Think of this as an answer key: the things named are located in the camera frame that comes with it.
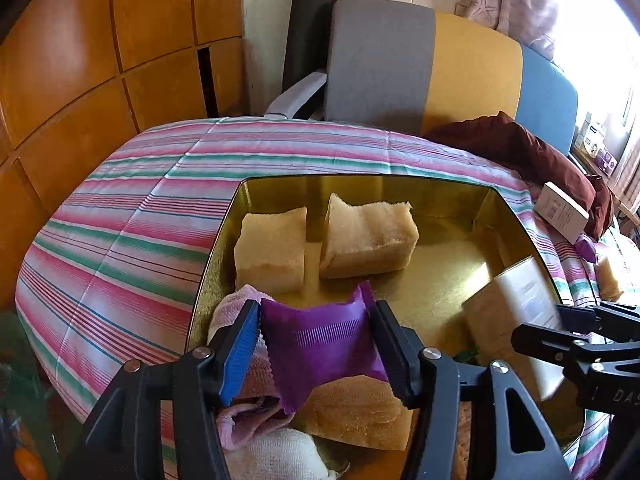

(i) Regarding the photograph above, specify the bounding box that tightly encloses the small white box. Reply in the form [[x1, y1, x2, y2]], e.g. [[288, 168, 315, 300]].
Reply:
[[462, 257, 563, 402]]

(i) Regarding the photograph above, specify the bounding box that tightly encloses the yellow sponge block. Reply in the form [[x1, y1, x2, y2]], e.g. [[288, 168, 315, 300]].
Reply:
[[319, 193, 420, 280], [233, 207, 307, 296]]

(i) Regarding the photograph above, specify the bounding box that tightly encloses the grey yellow blue armchair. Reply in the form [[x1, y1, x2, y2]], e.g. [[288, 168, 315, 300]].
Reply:
[[267, 0, 578, 154]]

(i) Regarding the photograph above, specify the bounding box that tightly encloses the pink striped towel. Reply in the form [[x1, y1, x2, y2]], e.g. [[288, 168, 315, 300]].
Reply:
[[207, 285, 293, 452]]

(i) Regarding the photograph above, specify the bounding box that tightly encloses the pale blue yellow sock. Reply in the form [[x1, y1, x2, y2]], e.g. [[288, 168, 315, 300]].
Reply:
[[224, 428, 338, 480]]

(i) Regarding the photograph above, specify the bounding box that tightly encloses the striped tablecloth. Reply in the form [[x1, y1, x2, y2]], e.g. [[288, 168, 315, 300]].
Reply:
[[14, 116, 640, 480]]

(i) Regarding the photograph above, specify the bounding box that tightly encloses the wooden side desk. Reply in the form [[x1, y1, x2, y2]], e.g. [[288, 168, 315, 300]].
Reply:
[[570, 146, 639, 238]]

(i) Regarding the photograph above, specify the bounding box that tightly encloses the dark red cloth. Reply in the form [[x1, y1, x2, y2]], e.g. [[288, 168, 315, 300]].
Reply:
[[426, 112, 614, 240]]

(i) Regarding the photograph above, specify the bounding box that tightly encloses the wooden wardrobe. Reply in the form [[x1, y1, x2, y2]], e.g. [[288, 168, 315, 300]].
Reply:
[[1, 0, 248, 310]]

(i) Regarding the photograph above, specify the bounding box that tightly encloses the purple sachet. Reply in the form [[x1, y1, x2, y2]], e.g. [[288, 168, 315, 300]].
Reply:
[[260, 282, 388, 415], [574, 233, 597, 263]]

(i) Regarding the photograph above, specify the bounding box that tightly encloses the yellow sponge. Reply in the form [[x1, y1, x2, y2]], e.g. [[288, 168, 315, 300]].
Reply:
[[596, 257, 626, 302], [292, 376, 412, 451]]

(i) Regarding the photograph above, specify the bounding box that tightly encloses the cream tea box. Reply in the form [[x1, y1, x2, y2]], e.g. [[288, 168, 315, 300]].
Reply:
[[534, 182, 589, 245]]

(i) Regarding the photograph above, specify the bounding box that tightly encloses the gold tin tray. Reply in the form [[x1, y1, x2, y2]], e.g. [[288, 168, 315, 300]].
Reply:
[[186, 173, 586, 480]]

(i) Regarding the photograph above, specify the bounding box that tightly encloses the black rolled mat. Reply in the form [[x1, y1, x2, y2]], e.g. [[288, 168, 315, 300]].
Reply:
[[281, 0, 334, 91]]

